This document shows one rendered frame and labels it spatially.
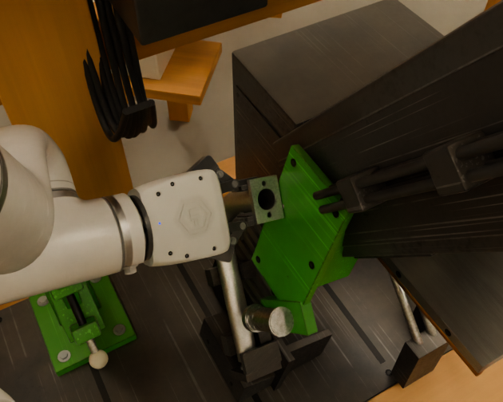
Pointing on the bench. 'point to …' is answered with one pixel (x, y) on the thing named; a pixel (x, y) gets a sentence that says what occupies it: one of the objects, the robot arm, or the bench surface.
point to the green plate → (302, 234)
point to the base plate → (37, 360)
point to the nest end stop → (253, 372)
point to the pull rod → (98, 360)
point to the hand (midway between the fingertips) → (251, 201)
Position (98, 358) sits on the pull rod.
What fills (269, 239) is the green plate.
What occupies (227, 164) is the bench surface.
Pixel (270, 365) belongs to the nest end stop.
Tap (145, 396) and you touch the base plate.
